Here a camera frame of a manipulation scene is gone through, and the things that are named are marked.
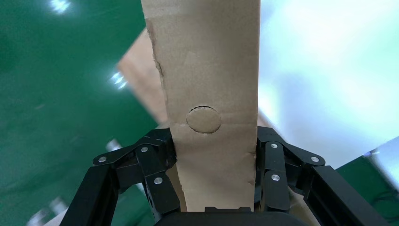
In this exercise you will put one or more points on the large cardboard box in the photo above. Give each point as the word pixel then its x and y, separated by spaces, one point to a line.
pixel 140 78

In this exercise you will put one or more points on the small cardboard box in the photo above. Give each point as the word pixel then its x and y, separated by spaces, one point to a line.
pixel 212 62

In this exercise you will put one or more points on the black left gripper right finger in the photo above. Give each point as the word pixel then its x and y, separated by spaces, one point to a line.
pixel 330 193

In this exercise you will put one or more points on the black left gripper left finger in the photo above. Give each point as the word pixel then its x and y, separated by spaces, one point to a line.
pixel 103 190

